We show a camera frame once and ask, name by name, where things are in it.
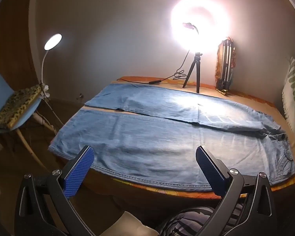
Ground blue plastic chair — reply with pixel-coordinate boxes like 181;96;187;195
0;68;59;168

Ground white ring light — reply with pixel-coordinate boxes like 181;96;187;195
171;0;230;54

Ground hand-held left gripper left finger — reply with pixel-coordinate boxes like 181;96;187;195
14;146;99;236

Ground orange patterned cloth bag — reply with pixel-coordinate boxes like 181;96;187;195
215;37;237;96

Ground white lamp cable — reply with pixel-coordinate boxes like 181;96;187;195
43;96;64;129

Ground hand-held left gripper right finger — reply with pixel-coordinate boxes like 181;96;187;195
195;146;277;236

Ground small black tripod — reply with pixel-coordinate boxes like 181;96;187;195
182;52;203;94

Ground blue denim pants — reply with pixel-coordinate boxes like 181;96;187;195
48;83;295;193

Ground black ring light cable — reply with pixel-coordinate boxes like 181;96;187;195
117;49;191;85

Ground white clamp desk lamp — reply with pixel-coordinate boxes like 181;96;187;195
38;33;63;98

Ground person's striped clothing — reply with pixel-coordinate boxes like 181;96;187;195
156;203;246;236

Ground black phone holder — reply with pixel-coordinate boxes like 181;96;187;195
183;23;199;35

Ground folded silver tripod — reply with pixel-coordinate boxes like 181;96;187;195
218;39;235;91

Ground brown wooden door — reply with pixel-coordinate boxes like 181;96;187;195
0;0;40;91

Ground leopard print cushion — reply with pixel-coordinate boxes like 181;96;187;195
0;85;43;129

